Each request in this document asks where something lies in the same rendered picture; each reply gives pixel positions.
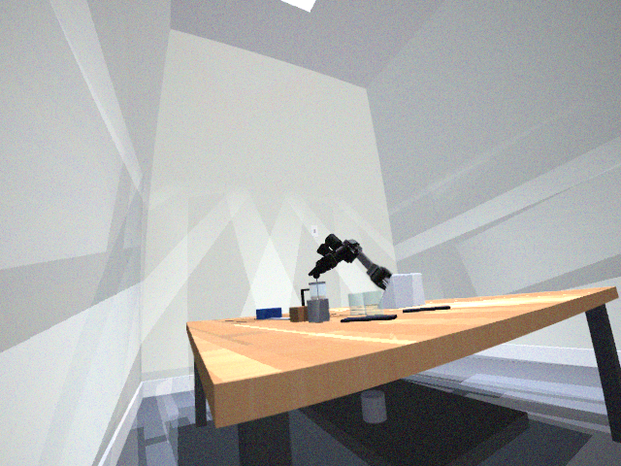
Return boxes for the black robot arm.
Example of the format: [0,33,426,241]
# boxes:
[317,234,393,290]

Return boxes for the blue short cylinder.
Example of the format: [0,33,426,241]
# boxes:
[256,307,282,320]

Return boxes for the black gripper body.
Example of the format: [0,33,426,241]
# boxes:
[323,250,343,269]

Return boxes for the french press coffee maker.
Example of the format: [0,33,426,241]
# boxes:
[301,273,327,306]

